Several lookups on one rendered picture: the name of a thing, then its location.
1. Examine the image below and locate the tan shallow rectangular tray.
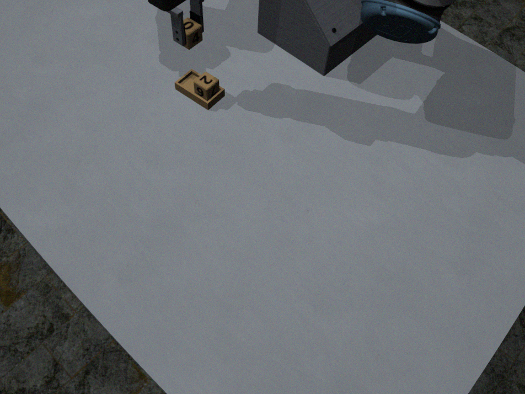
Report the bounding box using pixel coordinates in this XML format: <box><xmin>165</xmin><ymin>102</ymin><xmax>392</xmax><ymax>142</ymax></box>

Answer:
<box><xmin>175</xmin><ymin>69</ymin><xmax>225</xmax><ymax>110</ymax></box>

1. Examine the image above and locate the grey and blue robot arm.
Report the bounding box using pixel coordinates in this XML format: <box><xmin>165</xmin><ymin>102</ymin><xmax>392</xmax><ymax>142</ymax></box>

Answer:
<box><xmin>361</xmin><ymin>0</ymin><xmax>456</xmax><ymax>44</ymax></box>

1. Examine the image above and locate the tan wooden cube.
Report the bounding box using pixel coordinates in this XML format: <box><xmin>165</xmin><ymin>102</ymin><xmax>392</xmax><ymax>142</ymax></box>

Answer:
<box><xmin>183</xmin><ymin>17</ymin><xmax>202</xmax><ymax>50</ymax></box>
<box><xmin>194</xmin><ymin>72</ymin><xmax>219</xmax><ymax>101</ymax></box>

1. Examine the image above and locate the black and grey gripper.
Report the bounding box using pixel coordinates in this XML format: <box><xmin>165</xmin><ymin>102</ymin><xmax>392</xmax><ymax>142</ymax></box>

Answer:
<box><xmin>148</xmin><ymin>0</ymin><xmax>204</xmax><ymax>46</ymax></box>

